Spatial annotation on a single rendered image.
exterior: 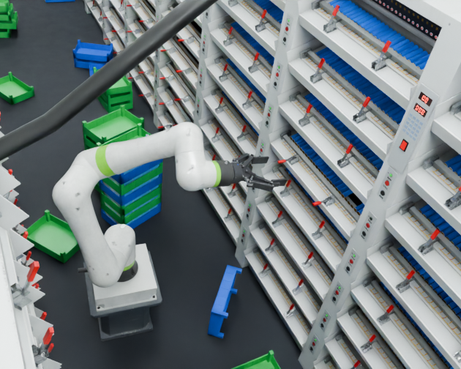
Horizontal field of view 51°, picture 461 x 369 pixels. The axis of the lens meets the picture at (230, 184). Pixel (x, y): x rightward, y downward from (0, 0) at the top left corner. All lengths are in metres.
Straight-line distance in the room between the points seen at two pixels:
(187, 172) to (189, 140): 0.11
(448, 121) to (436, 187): 0.20
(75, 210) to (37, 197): 1.45
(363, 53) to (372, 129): 0.25
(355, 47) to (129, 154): 0.85
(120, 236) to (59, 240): 0.89
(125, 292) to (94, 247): 0.38
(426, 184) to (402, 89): 0.29
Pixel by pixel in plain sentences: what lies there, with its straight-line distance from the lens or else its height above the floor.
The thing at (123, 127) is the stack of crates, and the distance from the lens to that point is 3.03.
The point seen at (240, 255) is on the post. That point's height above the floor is 0.07.
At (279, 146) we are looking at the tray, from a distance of 2.16.
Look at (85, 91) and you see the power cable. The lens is 0.63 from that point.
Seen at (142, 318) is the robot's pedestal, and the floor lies 0.11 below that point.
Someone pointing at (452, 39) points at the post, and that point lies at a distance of 1.40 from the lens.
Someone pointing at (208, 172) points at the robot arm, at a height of 1.13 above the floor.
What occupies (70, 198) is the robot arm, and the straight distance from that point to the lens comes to 1.74.
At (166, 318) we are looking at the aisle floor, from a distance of 2.57.
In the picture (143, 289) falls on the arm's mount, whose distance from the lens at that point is 2.22.
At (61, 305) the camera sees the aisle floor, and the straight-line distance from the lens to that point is 2.66.
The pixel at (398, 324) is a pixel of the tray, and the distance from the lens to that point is 1.90.
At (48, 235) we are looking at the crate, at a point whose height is 0.00.
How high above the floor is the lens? 2.17
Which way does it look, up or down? 41 degrees down
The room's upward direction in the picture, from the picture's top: 9 degrees clockwise
